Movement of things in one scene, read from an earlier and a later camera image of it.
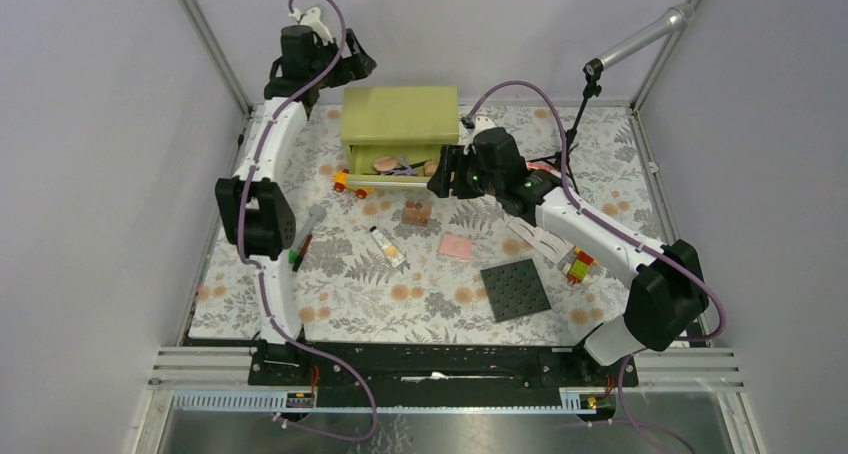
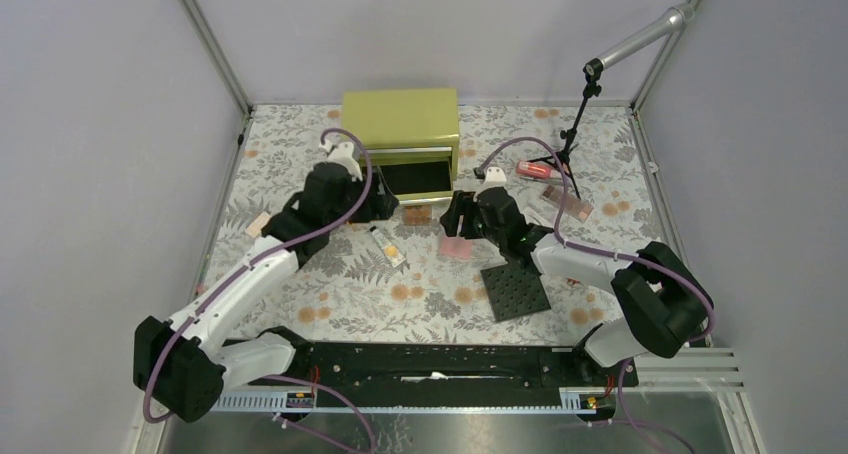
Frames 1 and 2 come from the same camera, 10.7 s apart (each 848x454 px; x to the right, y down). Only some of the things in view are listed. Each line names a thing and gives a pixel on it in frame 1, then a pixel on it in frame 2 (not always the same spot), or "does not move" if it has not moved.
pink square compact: [456, 245] does not move
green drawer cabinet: [395, 136] does not move
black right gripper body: [469, 181] to [474, 225]
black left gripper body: [348, 68] to [374, 208]
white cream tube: [391, 252] does not move
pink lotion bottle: [535, 166] does not move
